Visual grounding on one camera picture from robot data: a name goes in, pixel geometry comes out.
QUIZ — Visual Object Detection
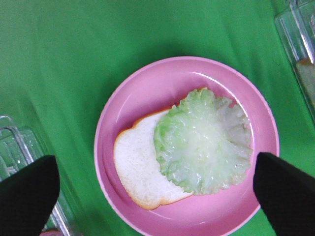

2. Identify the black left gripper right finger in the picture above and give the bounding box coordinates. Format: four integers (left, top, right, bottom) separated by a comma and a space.
253, 152, 315, 236

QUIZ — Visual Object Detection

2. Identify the green tablecloth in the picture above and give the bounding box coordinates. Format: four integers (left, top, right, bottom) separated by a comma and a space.
0, 0, 315, 236

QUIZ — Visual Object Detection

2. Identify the bread slice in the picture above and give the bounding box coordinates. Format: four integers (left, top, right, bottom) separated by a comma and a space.
296, 59, 315, 103
113, 108, 195, 210

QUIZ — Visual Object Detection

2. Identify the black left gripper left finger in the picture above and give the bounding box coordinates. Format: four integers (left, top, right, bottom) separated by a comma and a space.
0, 155, 60, 236

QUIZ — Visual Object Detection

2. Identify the pink round plate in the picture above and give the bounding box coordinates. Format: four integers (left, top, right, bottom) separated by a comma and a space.
94, 57, 280, 236

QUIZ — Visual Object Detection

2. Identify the green lettuce leaf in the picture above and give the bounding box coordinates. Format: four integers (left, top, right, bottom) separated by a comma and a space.
154, 88, 252, 195

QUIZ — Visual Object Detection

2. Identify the bacon strip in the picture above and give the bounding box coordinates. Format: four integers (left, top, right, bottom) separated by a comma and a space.
40, 229, 63, 236

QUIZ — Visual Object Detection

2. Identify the right clear plastic tray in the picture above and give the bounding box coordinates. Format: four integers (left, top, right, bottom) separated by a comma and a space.
275, 0, 315, 119

